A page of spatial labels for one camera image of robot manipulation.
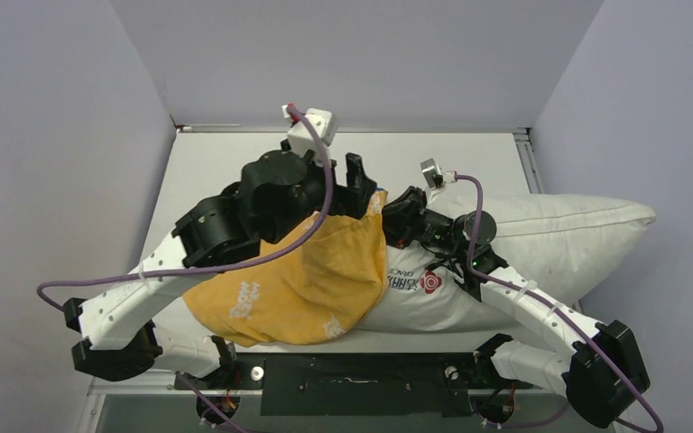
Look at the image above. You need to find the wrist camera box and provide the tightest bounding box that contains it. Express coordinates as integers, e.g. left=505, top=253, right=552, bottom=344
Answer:
left=420, top=158, right=457, bottom=194
left=282, top=104, right=339, bottom=156

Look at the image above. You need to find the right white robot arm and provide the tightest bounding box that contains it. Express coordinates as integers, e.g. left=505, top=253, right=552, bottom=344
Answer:
left=371, top=187, right=656, bottom=428

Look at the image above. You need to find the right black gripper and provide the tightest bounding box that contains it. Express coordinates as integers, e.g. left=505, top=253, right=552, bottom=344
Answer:
left=356, top=186, right=469, bottom=256

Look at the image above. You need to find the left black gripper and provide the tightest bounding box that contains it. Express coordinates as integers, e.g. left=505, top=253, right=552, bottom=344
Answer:
left=263, top=140, right=374, bottom=244

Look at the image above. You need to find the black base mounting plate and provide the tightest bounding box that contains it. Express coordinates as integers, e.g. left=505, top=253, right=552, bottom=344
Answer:
left=174, top=352, right=512, bottom=417

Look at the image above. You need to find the yellow and blue pillowcase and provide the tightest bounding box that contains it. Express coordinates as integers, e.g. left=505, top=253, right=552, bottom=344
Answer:
left=182, top=189, right=389, bottom=347

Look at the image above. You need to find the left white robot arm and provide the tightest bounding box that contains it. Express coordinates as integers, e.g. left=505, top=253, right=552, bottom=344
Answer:
left=62, top=150, right=376, bottom=388

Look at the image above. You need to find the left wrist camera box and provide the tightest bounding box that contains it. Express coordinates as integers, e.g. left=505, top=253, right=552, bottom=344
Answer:
left=282, top=104, right=339, bottom=156

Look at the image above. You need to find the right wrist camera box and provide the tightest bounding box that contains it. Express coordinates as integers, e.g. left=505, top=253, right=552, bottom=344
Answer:
left=420, top=158, right=457, bottom=194

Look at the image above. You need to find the white pillow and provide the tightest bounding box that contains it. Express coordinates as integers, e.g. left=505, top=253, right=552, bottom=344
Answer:
left=356, top=194, right=657, bottom=334

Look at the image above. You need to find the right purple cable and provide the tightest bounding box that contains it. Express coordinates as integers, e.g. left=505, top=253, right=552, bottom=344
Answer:
left=441, top=173, right=664, bottom=433

